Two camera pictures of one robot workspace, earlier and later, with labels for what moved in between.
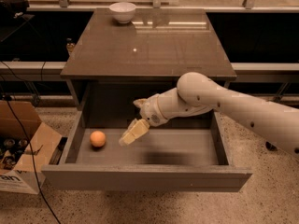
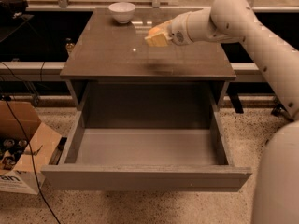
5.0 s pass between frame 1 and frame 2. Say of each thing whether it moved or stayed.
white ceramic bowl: stayed
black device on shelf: stayed
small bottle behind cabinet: stayed
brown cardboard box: stayed
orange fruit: moved
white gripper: moved
